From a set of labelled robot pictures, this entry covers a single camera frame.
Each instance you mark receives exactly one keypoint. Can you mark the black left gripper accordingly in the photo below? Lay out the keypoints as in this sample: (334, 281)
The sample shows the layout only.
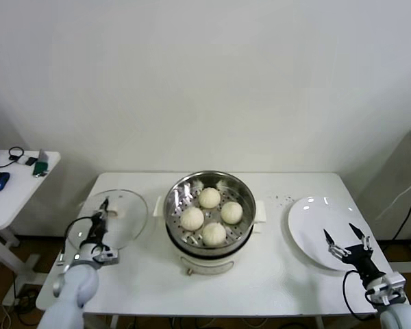
(97, 231)

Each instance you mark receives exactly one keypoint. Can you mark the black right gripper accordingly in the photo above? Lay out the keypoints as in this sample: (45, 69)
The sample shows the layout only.
(359, 260)

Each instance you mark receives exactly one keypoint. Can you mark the round glass pot lid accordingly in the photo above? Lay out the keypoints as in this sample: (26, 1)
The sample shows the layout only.
(130, 219)

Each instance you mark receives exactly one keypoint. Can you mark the white steamed baozi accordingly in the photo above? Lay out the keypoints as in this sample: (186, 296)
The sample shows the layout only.
(192, 219)
(231, 211)
(209, 197)
(214, 233)

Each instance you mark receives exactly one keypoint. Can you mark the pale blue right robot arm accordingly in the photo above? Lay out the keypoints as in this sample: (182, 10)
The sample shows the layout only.
(400, 318)

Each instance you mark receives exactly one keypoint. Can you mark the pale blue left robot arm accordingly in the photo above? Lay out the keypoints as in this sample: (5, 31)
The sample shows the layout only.
(78, 284)

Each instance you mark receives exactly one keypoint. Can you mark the stainless steel steamer basket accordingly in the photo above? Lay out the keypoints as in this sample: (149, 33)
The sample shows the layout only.
(178, 192)

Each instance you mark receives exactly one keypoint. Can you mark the white oval plate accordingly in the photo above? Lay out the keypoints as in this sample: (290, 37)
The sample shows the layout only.
(308, 219)

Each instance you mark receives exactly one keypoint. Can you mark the green flat item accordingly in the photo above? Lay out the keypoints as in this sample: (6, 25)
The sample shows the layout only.
(40, 168)

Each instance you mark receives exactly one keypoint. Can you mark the grey upright card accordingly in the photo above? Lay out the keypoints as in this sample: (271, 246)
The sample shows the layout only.
(43, 156)

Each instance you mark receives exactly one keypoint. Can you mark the white side table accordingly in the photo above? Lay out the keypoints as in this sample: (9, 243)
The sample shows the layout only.
(17, 202)

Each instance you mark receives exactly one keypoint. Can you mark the small black device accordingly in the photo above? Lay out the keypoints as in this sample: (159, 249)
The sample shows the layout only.
(31, 161)

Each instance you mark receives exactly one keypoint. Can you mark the small white adapter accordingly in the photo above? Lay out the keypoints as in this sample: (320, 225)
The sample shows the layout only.
(22, 160)

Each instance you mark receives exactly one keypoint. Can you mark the white electric cooker pot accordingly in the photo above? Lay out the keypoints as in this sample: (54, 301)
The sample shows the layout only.
(205, 264)

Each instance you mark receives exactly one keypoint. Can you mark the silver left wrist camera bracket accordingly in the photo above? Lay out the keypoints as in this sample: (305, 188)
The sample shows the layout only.
(106, 256)

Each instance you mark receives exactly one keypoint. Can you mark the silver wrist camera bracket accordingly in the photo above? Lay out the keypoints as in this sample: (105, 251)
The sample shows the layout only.
(387, 286)
(106, 256)

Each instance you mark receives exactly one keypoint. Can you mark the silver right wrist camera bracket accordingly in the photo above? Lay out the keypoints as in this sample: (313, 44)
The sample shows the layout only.
(387, 286)

